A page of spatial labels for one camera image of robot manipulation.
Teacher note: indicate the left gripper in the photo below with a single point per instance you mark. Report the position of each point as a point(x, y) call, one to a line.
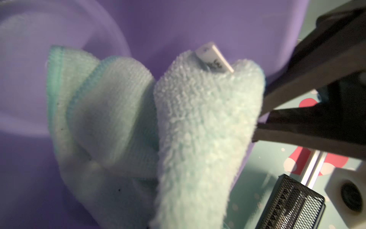
point(320, 101)

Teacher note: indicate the light green cloth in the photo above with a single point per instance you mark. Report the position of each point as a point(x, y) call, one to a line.
point(142, 153)

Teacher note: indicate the purple bucket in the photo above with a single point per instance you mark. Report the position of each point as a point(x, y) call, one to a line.
point(33, 195)

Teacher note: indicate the black wire wall basket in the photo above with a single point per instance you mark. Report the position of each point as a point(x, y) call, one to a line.
point(292, 206)

